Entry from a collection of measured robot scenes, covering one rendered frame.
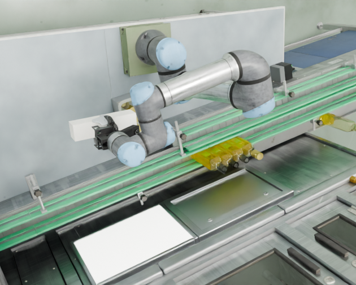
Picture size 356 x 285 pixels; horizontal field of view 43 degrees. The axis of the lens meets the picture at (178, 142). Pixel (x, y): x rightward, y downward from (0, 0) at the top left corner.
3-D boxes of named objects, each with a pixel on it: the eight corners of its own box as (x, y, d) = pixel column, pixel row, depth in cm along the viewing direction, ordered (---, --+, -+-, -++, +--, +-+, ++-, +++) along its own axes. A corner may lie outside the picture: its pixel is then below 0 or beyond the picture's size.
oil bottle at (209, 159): (190, 158, 214) (214, 173, 196) (188, 147, 212) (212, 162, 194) (200, 153, 216) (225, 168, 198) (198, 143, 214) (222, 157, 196)
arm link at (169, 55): (169, 31, 185) (184, 35, 174) (177, 62, 191) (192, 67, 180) (143, 40, 181) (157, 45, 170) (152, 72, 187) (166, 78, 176)
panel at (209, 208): (70, 247, 187) (95, 294, 159) (69, 241, 186) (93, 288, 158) (247, 169, 219) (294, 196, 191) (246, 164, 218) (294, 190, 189)
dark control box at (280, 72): (270, 80, 239) (281, 82, 232) (269, 65, 236) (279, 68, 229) (282, 75, 242) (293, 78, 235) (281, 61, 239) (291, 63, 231)
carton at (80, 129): (68, 121, 164) (72, 125, 159) (129, 109, 174) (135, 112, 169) (70, 137, 166) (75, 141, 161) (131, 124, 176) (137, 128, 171)
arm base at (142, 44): (135, 28, 189) (144, 30, 180) (168, 30, 195) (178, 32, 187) (134, 64, 193) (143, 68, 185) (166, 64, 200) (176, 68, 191)
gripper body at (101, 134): (90, 125, 156) (101, 134, 145) (113, 120, 159) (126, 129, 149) (93, 145, 158) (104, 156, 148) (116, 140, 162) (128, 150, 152)
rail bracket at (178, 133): (173, 151, 208) (185, 160, 197) (165, 118, 201) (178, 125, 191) (178, 149, 209) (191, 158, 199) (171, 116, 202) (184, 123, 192)
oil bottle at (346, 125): (318, 122, 246) (356, 135, 224) (320, 112, 244) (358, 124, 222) (326, 121, 249) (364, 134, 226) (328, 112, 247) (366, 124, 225)
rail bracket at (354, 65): (340, 67, 242) (360, 70, 231) (339, 54, 239) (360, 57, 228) (346, 65, 244) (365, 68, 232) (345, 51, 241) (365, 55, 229)
